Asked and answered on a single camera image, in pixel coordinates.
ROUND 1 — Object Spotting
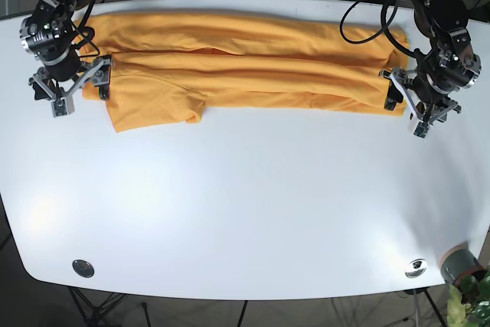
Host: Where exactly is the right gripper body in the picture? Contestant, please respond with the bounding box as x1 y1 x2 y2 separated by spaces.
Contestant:
20 9 95 86

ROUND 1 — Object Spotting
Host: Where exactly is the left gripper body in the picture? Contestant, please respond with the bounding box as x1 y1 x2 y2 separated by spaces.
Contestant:
413 36 482 105

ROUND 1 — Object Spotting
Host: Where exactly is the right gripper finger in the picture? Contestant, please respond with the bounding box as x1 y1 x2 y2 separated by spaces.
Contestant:
82 55 113 101
29 70 89 118

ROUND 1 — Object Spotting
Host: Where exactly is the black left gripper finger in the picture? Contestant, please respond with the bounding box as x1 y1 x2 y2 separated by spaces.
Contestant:
379 67 423 117
412 97 462 139

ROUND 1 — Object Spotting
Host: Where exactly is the orange T-shirt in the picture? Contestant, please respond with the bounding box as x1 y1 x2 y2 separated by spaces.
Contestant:
88 12 408 132

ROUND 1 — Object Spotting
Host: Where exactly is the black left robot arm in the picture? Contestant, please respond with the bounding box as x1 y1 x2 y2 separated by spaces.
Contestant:
365 0 482 139

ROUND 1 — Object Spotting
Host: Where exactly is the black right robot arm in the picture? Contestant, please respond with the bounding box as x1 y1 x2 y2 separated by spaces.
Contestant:
19 0 112 117

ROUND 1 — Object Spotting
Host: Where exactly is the grey plant pot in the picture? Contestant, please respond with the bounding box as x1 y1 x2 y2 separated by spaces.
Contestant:
439 245 486 286

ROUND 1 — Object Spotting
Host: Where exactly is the right silver table grommet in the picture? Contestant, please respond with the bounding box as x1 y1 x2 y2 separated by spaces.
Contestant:
404 259 427 279

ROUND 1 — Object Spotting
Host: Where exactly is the silver table grommet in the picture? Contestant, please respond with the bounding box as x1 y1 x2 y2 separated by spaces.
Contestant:
404 259 427 279
72 259 95 278

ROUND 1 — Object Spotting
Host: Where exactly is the left silver table grommet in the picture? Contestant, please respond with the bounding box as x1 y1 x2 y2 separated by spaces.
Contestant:
72 259 95 278

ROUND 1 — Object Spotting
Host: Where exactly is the green potted plant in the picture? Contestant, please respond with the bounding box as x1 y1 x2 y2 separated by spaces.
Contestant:
447 270 489 327

